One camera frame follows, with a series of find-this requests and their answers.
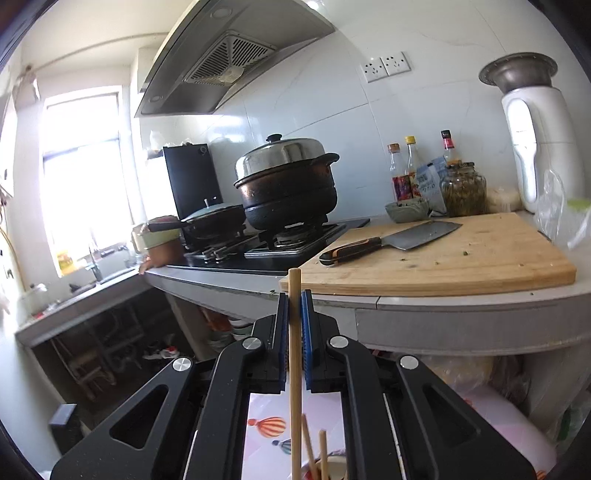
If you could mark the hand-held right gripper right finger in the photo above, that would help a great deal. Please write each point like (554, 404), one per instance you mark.
(307, 341)

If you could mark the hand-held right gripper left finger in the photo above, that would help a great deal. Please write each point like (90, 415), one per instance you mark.
(279, 341)

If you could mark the single wooden chopstick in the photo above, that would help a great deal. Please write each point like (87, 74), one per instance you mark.
(294, 369)

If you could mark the bunch of wooden chopsticks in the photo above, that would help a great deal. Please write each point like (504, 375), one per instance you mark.
(308, 443)

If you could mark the stack of white bowls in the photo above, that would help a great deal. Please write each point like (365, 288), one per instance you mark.
(240, 330)

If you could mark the black gas stove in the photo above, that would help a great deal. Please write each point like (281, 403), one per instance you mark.
(268, 254)

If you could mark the pair of sneakers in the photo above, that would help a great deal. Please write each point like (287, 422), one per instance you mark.
(161, 354)

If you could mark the black frying pan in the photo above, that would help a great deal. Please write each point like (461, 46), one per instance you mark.
(212, 226)

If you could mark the black cooking pot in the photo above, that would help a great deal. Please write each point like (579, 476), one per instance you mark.
(291, 198)

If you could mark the pan lid with knob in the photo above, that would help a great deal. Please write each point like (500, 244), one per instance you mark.
(210, 211)

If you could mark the kitchen cleaver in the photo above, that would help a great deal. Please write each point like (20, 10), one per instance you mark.
(415, 235)

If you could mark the bag of pale noodles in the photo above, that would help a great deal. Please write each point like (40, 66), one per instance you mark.
(457, 374)

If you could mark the grey concrete counter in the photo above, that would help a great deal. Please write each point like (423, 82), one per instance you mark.
(461, 323)

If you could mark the small grey bowl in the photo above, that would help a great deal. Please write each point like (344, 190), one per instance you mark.
(406, 210)

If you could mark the wooden cutting board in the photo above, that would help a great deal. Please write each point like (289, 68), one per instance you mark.
(461, 263)

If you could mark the red label sauce bottle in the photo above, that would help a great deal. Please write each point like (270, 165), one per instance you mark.
(399, 184)

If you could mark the black appliance box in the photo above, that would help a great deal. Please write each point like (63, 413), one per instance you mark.
(191, 180)

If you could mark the steel pot lid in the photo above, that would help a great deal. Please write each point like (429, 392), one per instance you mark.
(281, 154)

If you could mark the blue white seasoning packet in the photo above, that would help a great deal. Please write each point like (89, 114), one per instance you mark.
(429, 184)

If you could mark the metal sink faucet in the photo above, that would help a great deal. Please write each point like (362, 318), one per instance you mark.
(94, 265)

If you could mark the yellow cap sauce bottle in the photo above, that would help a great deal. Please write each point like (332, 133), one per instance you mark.
(412, 161)

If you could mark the glass jar of pickles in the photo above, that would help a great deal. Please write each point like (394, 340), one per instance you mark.
(464, 191)

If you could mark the yellow dish soap bottle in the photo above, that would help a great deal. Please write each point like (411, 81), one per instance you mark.
(67, 263)

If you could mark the small black floor box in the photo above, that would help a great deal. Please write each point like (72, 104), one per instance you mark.
(64, 427)

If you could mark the red cap sauce bottle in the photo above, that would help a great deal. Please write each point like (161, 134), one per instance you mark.
(449, 147)

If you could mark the kitchen window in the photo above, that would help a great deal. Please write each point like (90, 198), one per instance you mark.
(87, 175)

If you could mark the crumpled clear plastic bag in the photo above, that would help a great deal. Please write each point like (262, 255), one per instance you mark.
(563, 217)

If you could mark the steel range hood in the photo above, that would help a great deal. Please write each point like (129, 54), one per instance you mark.
(207, 37)

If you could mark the white kitchen appliance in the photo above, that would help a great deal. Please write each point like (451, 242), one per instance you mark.
(554, 147)

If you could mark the white wall socket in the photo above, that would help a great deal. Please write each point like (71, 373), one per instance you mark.
(385, 68)

